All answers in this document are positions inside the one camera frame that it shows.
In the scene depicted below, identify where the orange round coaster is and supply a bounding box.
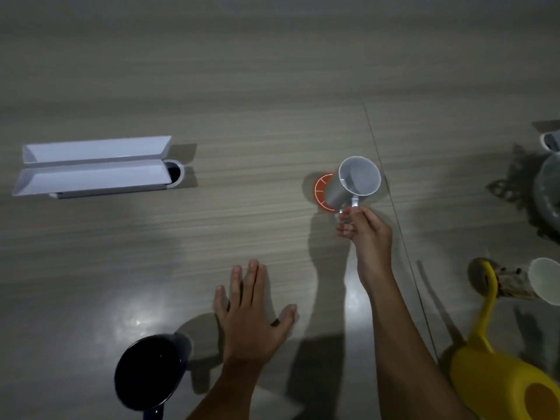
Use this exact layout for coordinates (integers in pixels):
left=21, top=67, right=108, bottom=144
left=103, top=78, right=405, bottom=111
left=313, top=171, right=347, bottom=214

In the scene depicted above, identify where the dark blue jug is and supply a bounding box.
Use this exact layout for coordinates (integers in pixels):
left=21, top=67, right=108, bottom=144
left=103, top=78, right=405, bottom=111
left=114, top=332, right=193, bottom=420

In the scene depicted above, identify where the white mug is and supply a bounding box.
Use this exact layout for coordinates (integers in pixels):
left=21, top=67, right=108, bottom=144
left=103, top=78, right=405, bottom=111
left=324, top=156, right=382, bottom=223

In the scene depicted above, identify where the brown driftwood piece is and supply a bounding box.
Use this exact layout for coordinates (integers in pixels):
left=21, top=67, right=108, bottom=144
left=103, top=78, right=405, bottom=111
left=467, top=258, right=541, bottom=302

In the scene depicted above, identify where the person's left hand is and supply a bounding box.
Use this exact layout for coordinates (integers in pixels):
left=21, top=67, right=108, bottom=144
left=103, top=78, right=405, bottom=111
left=213, top=259, right=299, bottom=369

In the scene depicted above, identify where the small white container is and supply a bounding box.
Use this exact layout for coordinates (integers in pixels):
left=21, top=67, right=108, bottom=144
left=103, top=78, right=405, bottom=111
left=540, top=129, right=560, bottom=153

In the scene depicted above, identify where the grey round pot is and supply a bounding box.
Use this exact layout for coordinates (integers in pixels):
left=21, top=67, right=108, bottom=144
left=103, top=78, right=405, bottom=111
left=533, top=152, right=560, bottom=236

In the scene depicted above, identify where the person's right forearm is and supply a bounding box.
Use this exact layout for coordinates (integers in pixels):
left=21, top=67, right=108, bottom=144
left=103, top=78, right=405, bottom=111
left=359, top=275, right=466, bottom=420

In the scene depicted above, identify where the yellow watering can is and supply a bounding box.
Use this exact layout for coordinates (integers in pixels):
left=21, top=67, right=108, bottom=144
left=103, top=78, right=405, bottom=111
left=439, top=259, right=560, bottom=420

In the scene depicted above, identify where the person's left forearm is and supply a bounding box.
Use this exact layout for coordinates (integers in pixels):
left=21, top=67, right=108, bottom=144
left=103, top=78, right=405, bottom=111
left=187, top=360, right=265, bottom=420

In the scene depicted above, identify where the person's right hand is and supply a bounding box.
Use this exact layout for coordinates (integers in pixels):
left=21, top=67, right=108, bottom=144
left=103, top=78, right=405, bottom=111
left=335, top=206, right=394, bottom=288

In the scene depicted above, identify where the white box with open flaps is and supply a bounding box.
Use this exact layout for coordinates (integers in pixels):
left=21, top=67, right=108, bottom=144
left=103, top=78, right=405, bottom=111
left=11, top=135, right=186, bottom=200

